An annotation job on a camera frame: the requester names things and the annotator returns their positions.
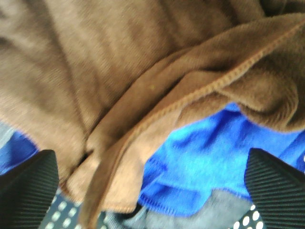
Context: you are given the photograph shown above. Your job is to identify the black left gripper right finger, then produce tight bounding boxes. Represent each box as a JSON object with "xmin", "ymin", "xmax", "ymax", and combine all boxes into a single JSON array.
[{"xmin": 244, "ymin": 148, "xmax": 305, "ymax": 229}]

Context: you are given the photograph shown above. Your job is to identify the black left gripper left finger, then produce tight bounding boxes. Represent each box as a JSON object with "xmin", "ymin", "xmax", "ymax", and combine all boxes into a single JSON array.
[{"xmin": 0, "ymin": 150, "xmax": 59, "ymax": 229}]

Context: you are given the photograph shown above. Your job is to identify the brown towel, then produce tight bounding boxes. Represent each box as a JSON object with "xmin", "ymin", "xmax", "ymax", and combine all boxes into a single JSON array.
[{"xmin": 0, "ymin": 0, "xmax": 305, "ymax": 229}]

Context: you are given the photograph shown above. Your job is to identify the grey towel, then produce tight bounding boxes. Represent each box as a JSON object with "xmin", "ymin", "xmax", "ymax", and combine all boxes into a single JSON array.
[{"xmin": 103, "ymin": 189, "xmax": 252, "ymax": 229}]

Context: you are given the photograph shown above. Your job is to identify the blue towel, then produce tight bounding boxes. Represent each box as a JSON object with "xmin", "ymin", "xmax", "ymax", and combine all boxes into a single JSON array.
[{"xmin": 0, "ymin": 97, "xmax": 305, "ymax": 224}]

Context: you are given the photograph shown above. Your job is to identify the grey perforated laundry basket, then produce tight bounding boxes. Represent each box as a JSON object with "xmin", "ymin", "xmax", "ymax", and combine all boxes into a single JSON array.
[{"xmin": 39, "ymin": 190, "xmax": 266, "ymax": 229}]

